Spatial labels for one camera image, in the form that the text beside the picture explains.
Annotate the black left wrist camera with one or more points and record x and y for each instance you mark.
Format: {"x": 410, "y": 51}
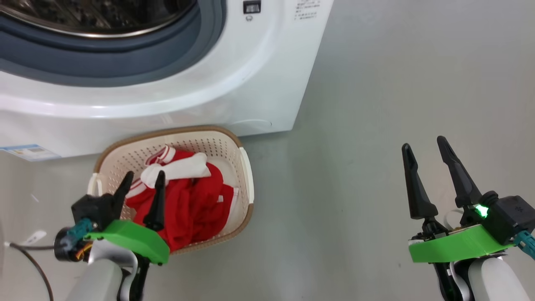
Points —
{"x": 94, "y": 209}

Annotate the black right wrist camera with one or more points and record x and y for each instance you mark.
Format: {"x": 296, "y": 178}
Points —
{"x": 510, "y": 213}

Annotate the red and white garment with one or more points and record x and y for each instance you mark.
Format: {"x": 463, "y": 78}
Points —
{"x": 192, "y": 209}

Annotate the white front-load washing machine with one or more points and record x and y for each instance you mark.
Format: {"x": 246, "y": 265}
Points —
{"x": 250, "y": 62}

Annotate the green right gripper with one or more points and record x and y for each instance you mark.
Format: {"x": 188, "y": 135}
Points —
{"x": 455, "y": 246}

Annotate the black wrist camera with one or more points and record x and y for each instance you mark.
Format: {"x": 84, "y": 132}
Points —
{"x": 94, "y": 209}
{"x": 510, "y": 213}

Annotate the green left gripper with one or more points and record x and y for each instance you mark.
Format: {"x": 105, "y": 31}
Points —
{"x": 133, "y": 238}

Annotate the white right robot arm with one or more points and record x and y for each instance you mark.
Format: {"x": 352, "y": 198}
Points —
{"x": 493, "y": 280}

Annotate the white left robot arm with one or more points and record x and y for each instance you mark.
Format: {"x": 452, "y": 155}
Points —
{"x": 100, "y": 276}

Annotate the blue energy label sticker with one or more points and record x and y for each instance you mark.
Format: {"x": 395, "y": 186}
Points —
{"x": 29, "y": 151}

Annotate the cream perforated laundry basket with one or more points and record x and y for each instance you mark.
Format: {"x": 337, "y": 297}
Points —
{"x": 225, "y": 146}

